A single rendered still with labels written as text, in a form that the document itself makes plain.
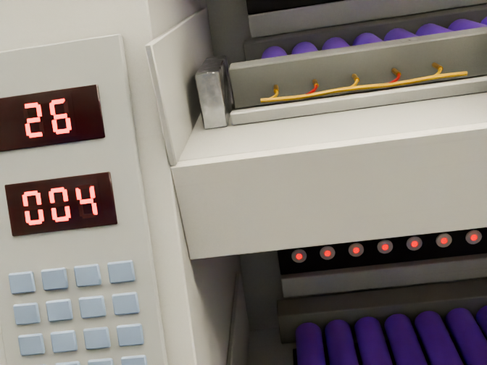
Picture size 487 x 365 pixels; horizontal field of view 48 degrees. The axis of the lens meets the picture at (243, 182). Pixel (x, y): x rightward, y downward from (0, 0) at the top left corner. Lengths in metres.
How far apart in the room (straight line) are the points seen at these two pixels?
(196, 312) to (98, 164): 0.08
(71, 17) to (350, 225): 0.15
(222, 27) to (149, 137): 0.22
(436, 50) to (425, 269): 0.17
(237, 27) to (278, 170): 0.22
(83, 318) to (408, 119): 0.16
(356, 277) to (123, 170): 0.23
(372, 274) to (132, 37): 0.25
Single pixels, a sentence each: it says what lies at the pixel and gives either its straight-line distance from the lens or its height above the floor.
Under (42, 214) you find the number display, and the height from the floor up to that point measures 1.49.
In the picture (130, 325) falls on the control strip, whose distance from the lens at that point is 0.24.
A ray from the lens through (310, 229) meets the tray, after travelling 0.24.
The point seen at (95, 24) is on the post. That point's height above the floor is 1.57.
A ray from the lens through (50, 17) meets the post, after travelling 0.25.
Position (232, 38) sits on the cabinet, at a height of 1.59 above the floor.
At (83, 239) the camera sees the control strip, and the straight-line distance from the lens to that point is 0.24.
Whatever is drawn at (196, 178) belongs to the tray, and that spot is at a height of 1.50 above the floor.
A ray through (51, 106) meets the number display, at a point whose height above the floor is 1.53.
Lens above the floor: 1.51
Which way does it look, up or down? 3 degrees down
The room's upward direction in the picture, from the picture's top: 7 degrees counter-clockwise
